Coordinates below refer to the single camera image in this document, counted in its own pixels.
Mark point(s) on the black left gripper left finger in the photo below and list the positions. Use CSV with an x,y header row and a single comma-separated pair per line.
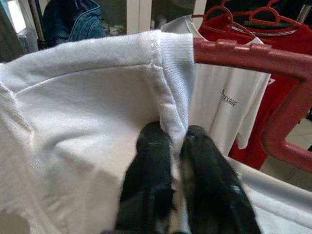
x,y
148,185

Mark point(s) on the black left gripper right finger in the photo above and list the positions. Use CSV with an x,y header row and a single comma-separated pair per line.
x,y
212,195

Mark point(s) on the white t-shirt with green patch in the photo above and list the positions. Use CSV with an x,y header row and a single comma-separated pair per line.
x,y
85,109

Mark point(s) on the red plastic hanger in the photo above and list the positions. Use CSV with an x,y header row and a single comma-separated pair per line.
x,y
243,54
265,12
217,11

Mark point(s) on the white printed t-shirt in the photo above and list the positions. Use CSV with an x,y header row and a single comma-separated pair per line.
x,y
219,80

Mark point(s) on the red t-shirt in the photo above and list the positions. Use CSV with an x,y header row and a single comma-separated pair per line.
x,y
280,36

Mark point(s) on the blue denim jacket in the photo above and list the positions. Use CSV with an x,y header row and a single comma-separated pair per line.
x,y
80,22

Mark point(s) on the grey curtain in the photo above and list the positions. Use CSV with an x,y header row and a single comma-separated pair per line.
x,y
9,31

